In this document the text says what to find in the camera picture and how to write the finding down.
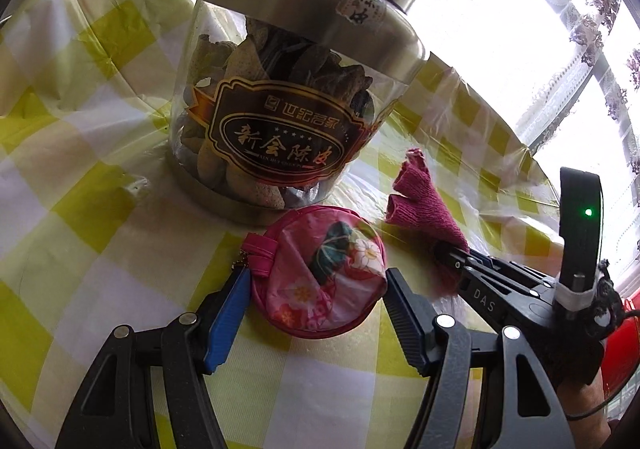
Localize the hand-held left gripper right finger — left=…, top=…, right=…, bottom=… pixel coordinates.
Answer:
left=382, top=268, right=571, bottom=449

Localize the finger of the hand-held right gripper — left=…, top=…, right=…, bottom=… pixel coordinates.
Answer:
left=450, top=265, right=541, bottom=327
left=433, top=240, right=558, bottom=289

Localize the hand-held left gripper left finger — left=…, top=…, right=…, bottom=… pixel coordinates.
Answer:
left=55, top=266, right=251, bottom=449

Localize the magenta knitted glove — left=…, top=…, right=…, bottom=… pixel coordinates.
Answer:
left=385, top=148, right=471, bottom=300

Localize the pink floral round pouch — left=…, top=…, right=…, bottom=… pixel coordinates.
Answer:
left=242, top=205, right=388, bottom=340

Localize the person's right hand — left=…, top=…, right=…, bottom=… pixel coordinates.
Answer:
left=555, top=374, right=613, bottom=449

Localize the red thermos flask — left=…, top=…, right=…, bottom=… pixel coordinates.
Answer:
left=602, top=311, right=640, bottom=425

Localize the yellow checked plastic tablecloth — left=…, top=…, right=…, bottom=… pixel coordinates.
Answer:
left=0, top=0, right=566, bottom=449

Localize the clear jar with metal lid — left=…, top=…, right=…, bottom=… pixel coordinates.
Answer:
left=167, top=0, right=431, bottom=212

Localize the sheer lace curtain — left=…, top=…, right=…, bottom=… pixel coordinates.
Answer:
left=480, top=0, right=640, bottom=190

